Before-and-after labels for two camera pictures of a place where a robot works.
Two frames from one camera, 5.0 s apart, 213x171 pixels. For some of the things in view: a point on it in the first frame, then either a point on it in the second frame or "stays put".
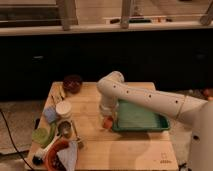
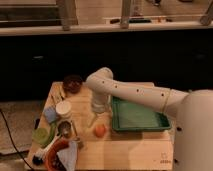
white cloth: [69, 155] stays put
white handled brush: [39, 157] stays put
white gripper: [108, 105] -> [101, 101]
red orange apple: [107, 122] -> [99, 130]
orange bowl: [52, 160] stays put
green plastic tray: [130, 116] stays put
